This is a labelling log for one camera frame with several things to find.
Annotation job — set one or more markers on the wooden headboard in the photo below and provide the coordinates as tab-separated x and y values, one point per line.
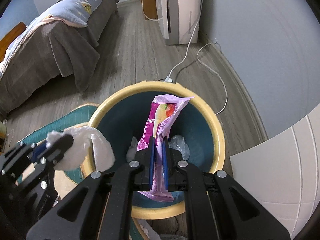
10	37

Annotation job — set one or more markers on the white cabinet door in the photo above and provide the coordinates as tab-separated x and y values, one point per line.
282	173

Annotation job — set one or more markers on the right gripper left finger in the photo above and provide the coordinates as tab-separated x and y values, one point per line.
100	206

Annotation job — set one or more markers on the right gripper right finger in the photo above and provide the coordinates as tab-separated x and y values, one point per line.
216	206

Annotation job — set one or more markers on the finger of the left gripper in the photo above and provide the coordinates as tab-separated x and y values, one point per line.
52	153

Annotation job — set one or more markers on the pink snack wrapper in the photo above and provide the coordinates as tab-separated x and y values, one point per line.
164	111

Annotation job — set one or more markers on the crumpled clear plastic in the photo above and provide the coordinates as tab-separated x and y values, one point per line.
177	142

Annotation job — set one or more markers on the teal orange patterned rug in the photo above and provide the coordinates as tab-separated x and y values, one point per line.
80	209

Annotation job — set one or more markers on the white tissue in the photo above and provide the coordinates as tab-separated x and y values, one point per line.
85	137

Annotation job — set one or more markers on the teal yellow trash bin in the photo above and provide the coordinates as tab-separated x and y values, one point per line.
122	117

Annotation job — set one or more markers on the light blue quilt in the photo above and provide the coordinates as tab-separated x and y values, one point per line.
73	13

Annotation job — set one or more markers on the white air purifier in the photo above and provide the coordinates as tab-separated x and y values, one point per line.
179	20

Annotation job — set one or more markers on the bed with grey blanket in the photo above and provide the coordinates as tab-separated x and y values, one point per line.
54	49

